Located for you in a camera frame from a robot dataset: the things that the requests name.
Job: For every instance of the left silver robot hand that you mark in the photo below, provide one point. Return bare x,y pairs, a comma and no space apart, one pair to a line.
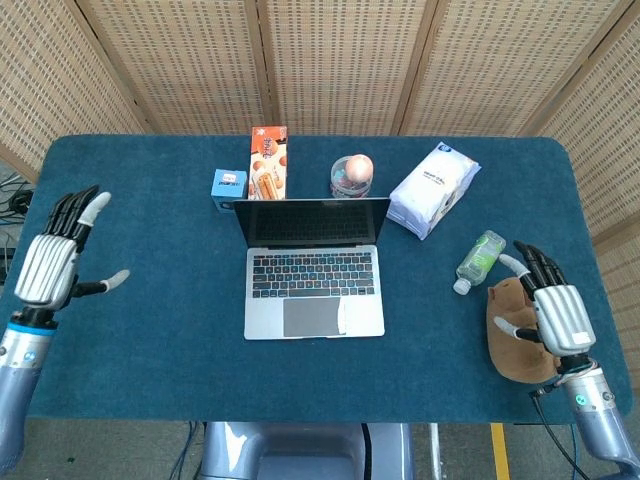
47,270

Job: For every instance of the grey robot torso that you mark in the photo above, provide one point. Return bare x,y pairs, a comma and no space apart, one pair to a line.
300,450

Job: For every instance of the teal table cloth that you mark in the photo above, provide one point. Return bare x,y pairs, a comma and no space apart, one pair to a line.
150,325

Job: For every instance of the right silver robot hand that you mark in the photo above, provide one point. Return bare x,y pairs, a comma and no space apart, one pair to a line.
562,315

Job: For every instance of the white tissue pack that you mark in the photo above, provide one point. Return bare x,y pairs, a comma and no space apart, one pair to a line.
435,190

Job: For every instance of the brown plush toy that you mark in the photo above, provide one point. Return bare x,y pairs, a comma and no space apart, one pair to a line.
515,355

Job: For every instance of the blue speaker box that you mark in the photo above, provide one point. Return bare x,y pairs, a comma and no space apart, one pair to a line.
227,187

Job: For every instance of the clear plastic jar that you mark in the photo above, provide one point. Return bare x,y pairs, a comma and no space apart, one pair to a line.
342,185

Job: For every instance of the orange snack box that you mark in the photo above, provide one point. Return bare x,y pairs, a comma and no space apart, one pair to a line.
269,160

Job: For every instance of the silver laptop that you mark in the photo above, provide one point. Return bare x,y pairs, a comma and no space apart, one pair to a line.
312,275

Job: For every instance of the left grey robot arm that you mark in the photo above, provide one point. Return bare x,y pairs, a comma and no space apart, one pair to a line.
17,380

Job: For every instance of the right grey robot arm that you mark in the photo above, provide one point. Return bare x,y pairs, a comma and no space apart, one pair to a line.
597,420

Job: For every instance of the clear plastic water bottle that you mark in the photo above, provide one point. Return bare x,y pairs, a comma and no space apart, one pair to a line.
480,262

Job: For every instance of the white table leg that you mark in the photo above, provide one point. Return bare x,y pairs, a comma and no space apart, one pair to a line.
436,450

